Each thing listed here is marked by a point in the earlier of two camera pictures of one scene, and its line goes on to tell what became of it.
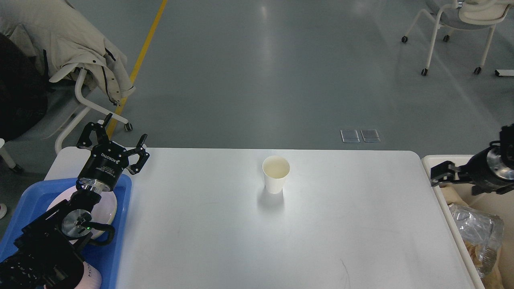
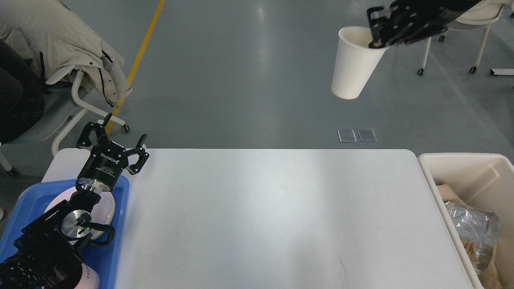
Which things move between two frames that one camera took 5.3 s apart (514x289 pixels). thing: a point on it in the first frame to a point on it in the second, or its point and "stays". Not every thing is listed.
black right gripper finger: (448, 178) to (415, 36)
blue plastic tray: (31, 207) stays
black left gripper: (104, 165) stays
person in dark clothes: (23, 95) stays
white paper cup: (275, 169) to (355, 62)
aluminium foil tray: (483, 233) stays
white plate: (104, 212) stays
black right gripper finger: (447, 169) to (383, 29)
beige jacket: (62, 40) stays
